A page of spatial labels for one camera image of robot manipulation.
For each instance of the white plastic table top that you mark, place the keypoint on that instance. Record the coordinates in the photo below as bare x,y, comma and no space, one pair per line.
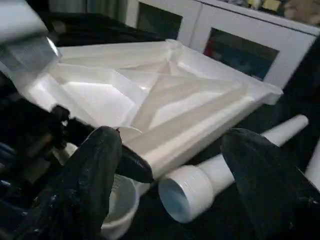
100,95

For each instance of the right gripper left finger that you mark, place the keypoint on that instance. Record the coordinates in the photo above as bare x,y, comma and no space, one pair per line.
82,190

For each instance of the black mat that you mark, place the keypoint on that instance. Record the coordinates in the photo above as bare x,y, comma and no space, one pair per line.
217,230

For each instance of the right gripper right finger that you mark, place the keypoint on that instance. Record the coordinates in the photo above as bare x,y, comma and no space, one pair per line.
275,195

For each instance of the white plastic table leg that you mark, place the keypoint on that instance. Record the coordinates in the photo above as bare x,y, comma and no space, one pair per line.
313,170
217,170

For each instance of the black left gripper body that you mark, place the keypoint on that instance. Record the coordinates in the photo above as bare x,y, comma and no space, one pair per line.
25,140

